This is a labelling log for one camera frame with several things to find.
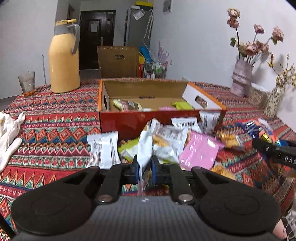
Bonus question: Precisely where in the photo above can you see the gold oat crisp packet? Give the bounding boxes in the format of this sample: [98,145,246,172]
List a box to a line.
[216,130,245,152]

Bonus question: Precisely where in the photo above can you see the grey refrigerator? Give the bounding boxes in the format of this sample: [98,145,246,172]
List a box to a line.
[123,6,154,48]

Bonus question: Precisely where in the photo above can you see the green snack packet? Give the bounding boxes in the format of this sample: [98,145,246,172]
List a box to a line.
[172,101,194,110]

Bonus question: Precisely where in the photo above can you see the yellow thermos jug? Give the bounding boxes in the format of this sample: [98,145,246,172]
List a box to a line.
[48,19,80,93]

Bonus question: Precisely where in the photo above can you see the glass cup with tea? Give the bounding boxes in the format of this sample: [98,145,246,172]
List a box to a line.
[18,71,35,98]

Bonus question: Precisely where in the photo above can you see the small speckled vase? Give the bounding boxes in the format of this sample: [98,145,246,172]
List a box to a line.
[264,86,284,118]

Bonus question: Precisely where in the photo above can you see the black entrance door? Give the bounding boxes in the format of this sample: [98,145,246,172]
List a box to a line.
[79,10,116,70]

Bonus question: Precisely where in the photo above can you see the white barcode snack packet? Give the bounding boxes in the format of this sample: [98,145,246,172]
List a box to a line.
[87,132,121,170]

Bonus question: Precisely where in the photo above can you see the brown cardboard box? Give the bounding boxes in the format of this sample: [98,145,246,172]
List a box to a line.
[97,46,139,78]

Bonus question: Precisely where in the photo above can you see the blue orange snack packet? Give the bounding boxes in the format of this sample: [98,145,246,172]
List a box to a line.
[235,118,289,147]

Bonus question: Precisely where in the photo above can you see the pink snack packet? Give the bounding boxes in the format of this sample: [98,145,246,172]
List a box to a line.
[179,131,224,171]

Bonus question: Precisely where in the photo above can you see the white cotton glove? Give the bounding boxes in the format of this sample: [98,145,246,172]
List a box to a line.
[1,112,25,172]

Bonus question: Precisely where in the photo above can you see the red orange cardboard box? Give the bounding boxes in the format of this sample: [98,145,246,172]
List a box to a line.
[98,78,227,140]

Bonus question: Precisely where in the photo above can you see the silver striped snack bar packet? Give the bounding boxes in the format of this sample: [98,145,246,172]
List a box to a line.
[112,99,142,111]

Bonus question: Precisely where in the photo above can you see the patterned red tablecloth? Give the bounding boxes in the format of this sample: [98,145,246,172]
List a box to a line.
[1,79,294,230]

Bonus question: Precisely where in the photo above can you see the wire storage basket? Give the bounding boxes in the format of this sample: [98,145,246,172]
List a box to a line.
[143,59,168,79]

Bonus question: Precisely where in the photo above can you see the white snack packet rear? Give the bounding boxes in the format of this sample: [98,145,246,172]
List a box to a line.
[198,111,220,135]

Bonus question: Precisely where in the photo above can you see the white oat crisp packet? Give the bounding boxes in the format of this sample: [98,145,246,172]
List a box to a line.
[137,121,153,195]

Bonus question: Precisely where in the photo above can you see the dried pink flowers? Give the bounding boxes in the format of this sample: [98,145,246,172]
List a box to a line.
[227,8,284,66]

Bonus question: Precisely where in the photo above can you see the pink flower vase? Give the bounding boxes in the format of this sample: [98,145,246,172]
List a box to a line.
[230,59,252,97]

